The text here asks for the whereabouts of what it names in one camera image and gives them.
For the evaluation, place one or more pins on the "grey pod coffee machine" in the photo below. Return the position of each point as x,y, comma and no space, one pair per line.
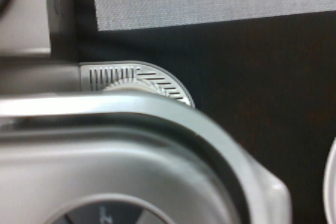
112,157

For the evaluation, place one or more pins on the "white ceramic mug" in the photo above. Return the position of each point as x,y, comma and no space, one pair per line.
129,87

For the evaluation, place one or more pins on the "black table cloth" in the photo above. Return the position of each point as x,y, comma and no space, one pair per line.
259,73

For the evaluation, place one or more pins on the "grey woven placemat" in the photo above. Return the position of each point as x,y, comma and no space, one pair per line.
141,14

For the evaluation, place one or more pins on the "white two-tier round shelf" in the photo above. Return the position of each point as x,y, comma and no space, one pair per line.
328,191

